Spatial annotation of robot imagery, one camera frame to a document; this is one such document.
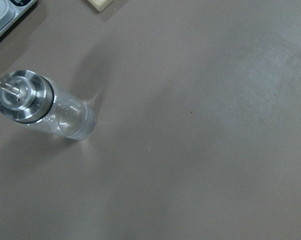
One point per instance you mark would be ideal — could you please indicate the glass sauce dispenser bottle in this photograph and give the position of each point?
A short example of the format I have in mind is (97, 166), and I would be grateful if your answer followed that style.
(38, 103)

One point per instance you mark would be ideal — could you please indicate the silver digital kitchen scale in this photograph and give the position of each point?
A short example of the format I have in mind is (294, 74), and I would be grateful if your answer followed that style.
(11, 11)

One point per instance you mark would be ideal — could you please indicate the wooden cutting board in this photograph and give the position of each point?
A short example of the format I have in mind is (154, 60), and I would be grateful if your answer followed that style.
(100, 5)

